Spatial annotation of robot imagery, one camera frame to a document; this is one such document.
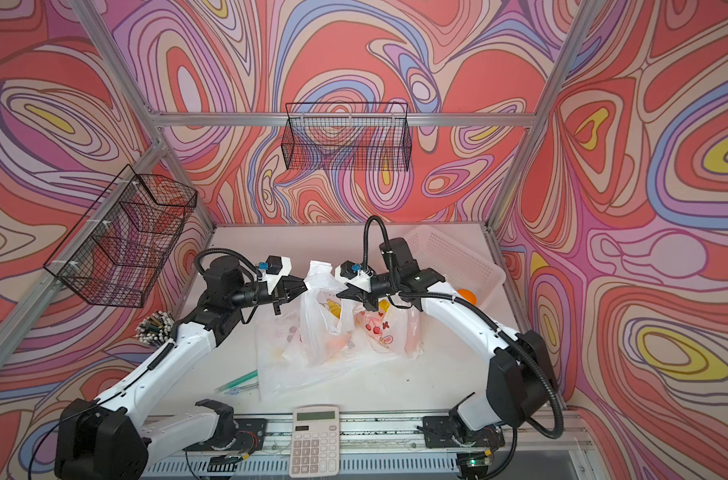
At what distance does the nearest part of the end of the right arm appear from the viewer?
59cm

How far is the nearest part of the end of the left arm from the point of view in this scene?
1.95 feet

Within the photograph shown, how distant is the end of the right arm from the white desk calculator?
313 millimetres

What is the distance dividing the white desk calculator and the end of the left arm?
30cm

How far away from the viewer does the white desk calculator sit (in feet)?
2.28
